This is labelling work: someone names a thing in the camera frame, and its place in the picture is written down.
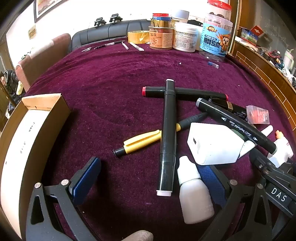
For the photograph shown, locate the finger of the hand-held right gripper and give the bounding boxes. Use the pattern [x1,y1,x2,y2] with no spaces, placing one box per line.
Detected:
[250,148,286,180]

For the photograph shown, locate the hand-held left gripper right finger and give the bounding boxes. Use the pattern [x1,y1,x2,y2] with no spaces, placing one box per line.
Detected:
[198,164,273,241]

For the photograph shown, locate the wooden brick-pattern cabinet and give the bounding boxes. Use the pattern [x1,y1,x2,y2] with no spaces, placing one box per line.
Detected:
[225,0,296,130]

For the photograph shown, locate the dark wooden shelf stand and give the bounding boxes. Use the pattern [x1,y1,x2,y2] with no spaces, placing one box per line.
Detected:
[0,70,26,130]

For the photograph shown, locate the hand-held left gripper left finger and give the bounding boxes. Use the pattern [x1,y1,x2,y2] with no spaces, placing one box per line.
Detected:
[25,156,102,241]

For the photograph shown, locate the cardboard box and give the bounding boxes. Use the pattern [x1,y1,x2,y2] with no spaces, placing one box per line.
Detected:
[0,93,72,237]

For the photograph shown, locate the yellow tape roll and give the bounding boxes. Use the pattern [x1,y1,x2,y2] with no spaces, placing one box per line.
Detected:
[128,30,150,44]

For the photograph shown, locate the yellow pen with black grip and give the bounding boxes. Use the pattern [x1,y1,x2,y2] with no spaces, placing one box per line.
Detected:
[113,112,208,158]

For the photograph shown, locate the black leather sofa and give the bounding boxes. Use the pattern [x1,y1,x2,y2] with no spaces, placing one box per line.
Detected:
[70,19,153,52]

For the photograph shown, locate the white charger adapter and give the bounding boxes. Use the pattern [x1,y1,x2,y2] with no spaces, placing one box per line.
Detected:
[187,122,251,165]

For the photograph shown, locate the black marker with red caps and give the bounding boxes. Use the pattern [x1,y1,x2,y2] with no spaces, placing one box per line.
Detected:
[142,86,230,102]

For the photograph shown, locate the colourful printed box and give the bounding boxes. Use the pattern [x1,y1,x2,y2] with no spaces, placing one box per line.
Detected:
[240,28,260,47]

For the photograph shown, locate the white plastic jar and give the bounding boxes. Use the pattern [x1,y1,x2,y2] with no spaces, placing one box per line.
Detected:
[172,22,200,53]

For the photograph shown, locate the black marker with grey cap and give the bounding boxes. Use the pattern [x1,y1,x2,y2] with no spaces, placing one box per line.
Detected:
[195,97,278,154]

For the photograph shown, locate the black lipstick with gold band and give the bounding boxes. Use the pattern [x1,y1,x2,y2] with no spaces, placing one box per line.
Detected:
[211,97,249,120]

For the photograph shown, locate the white glue bottle orange tip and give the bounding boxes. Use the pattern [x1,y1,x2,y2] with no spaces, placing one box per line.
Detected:
[267,130,294,168]

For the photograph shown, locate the clear jar with blue label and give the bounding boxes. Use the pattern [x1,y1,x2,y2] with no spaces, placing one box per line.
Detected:
[198,13,233,62]

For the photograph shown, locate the clear plastic box red contents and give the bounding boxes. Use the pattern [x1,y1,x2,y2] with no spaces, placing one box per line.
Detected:
[245,105,270,124]

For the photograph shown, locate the grey-blue cup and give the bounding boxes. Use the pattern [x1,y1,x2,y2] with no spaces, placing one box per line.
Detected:
[172,10,189,24]

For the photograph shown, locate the tall clear jar red lid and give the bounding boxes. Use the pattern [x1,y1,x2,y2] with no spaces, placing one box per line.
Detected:
[206,0,232,21]

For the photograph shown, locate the black marker with white caps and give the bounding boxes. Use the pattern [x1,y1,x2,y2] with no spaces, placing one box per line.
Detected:
[156,79,178,197]

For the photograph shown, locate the amber jar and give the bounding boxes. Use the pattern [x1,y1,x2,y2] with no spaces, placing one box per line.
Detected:
[149,25,174,50]

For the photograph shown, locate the white craft knife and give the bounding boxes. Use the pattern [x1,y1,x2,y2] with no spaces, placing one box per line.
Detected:
[129,42,145,51]

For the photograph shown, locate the framed wall picture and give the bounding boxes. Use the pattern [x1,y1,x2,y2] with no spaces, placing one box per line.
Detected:
[34,0,67,23]

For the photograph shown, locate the small white plastic bottle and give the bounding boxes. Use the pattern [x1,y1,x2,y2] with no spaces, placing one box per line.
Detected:
[177,156,215,224]

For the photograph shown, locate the person's left hand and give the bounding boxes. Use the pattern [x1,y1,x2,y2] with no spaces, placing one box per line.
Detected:
[120,230,154,241]

